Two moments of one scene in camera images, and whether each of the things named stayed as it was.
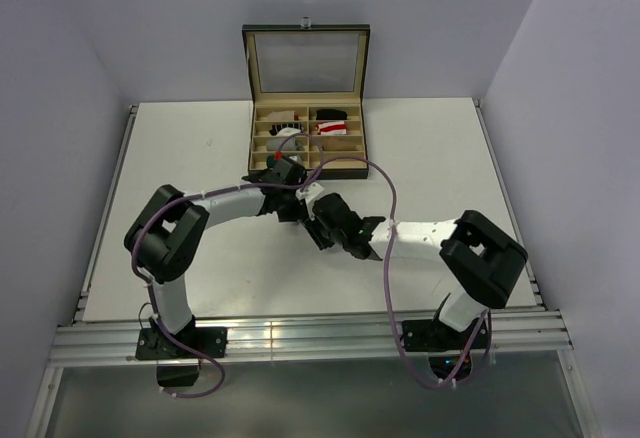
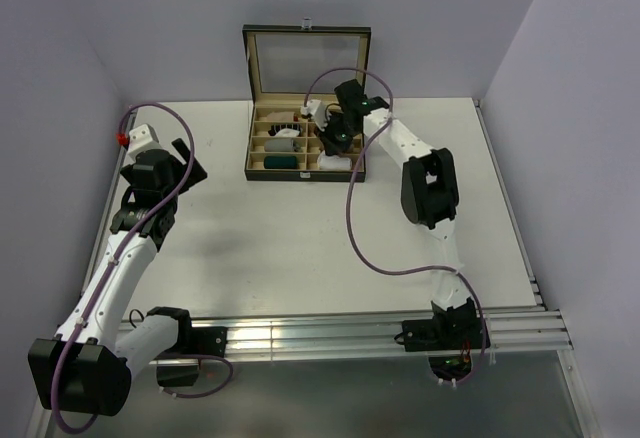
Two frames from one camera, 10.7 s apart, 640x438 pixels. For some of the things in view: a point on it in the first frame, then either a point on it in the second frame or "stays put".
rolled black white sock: x=287 y=129 stays put
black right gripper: x=312 y=224 to x=331 y=147
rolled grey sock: x=274 y=144 stays put
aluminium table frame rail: x=536 y=332 stays put
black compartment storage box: x=305 y=84 stays put
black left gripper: x=296 y=214 to x=183 y=154
